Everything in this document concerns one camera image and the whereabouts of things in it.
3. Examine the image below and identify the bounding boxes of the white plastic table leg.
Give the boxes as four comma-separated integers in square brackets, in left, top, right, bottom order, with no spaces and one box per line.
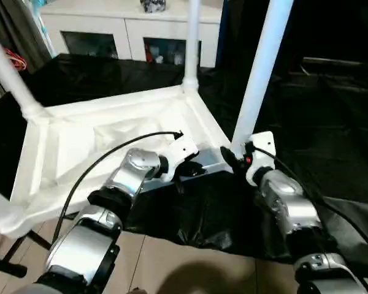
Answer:
[229,0,294,160]
[183,0,204,92]
[0,183,25,236]
[0,21,46,123]

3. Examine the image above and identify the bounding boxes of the white plastic table top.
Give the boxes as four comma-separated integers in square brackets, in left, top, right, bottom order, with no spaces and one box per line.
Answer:
[0,85,234,240]

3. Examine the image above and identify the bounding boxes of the black plastic mat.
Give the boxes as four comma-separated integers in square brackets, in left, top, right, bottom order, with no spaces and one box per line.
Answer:
[0,53,368,278]

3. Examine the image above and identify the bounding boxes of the large black box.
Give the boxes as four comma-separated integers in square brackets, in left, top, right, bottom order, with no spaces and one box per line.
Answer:
[216,0,304,77]

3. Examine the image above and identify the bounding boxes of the black flat monitor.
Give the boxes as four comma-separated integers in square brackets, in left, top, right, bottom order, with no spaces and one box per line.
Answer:
[302,56,368,75]

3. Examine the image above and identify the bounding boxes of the white cabinet with glass doors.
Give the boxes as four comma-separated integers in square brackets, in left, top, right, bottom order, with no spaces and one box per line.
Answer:
[39,4,223,69]

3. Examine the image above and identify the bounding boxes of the black tangled bundle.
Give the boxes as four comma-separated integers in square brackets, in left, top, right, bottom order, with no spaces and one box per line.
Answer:
[140,0,167,15]

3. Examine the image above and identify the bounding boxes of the grey curtain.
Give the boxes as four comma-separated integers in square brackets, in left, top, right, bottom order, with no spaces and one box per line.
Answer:
[0,0,55,74]

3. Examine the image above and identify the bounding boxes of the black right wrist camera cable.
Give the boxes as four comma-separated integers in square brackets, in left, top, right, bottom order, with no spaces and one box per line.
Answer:
[248,142,368,294]

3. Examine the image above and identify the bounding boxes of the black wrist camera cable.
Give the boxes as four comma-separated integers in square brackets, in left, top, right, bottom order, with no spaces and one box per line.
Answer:
[52,130,185,246]
[248,142,368,294]

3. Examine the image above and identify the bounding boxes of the black left wrist camera cable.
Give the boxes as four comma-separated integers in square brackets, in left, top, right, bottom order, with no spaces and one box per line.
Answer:
[52,130,185,246]

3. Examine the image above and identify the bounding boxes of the black folding table frame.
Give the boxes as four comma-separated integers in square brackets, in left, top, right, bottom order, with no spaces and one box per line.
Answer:
[0,229,52,279]

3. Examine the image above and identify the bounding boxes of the red wire hangers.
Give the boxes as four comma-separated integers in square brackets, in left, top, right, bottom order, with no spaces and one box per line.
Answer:
[4,47,28,72]

